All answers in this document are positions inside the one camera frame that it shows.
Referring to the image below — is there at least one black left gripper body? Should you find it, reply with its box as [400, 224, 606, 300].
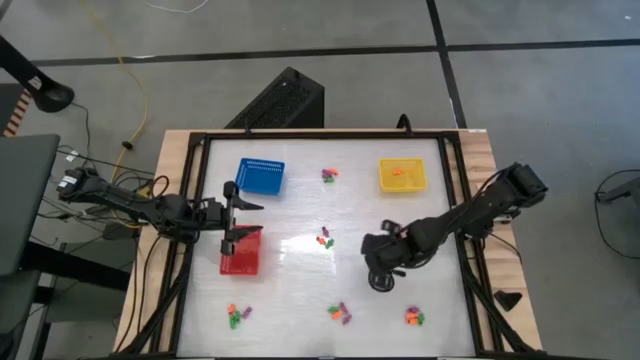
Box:
[198, 180, 238, 258]

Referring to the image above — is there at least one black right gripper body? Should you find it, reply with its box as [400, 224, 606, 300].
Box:
[368, 219, 407, 294]

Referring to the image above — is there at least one red plastic basket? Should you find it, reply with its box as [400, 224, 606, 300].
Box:
[218, 224, 263, 277]

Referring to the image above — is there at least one blue plastic basket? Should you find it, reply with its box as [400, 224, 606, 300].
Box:
[234, 157, 287, 197]

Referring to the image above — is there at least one yellow plastic basket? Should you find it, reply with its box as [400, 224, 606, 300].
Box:
[378, 157, 429, 194]

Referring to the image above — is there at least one black computer tower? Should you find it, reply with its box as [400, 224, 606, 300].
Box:
[224, 66, 325, 130]

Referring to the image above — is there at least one black floor beam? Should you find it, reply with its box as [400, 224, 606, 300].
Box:
[19, 242, 132, 292]

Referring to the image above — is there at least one dark grey desk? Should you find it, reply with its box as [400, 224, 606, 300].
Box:
[0, 133, 61, 277]

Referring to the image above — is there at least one black stand base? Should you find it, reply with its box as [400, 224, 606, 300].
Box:
[0, 34, 76, 114]

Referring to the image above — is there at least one orange black striped board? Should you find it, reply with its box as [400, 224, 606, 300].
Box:
[2, 89, 34, 137]

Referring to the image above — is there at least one grey stand foot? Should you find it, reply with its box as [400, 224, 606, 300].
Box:
[597, 177, 640, 204]

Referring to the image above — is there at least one black metal table frame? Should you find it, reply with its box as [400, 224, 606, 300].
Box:
[114, 128, 546, 360]

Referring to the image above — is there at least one yellow cable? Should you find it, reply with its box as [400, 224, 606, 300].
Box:
[79, 0, 151, 231]

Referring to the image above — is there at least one black triangular bracket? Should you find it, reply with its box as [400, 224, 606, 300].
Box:
[493, 289, 524, 313]

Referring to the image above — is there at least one white cable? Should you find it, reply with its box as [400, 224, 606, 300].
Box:
[144, 0, 211, 15]

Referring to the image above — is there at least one black cable loop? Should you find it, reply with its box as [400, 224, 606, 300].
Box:
[593, 168, 640, 251]

